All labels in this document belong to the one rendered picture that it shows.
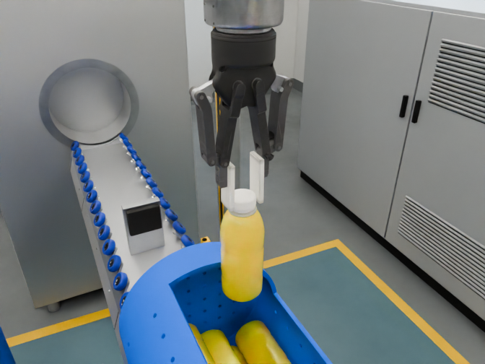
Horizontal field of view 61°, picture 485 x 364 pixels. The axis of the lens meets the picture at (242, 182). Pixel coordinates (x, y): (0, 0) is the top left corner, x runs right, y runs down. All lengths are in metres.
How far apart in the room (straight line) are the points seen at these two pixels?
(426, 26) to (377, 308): 1.45
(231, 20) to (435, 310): 2.22
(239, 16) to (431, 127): 1.90
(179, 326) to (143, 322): 0.08
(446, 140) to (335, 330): 1.09
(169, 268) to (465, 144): 1.72
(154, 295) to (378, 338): 1.72
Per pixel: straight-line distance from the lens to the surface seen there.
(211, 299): 0.81
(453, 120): 2.20
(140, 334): 0.68
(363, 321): 2.33
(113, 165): 1.71
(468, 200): 2.23
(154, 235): 1.19
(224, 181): 0.54
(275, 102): 0.54
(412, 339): 2.32
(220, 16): 0.46
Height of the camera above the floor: 1.67
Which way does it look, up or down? 29 degrees down
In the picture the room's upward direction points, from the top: straight up
